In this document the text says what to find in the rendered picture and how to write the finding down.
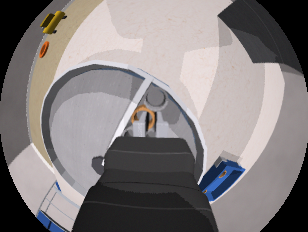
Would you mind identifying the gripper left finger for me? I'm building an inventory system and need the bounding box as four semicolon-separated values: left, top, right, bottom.
133;110;149;137

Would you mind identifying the blue rectangular tray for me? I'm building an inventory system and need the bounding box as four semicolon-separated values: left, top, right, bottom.
199;156;246;201

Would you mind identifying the grey round turning table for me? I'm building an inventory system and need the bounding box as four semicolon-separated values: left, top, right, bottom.
40;60;207;197

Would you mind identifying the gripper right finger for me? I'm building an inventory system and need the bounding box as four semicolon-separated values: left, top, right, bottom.
155;111;169;138

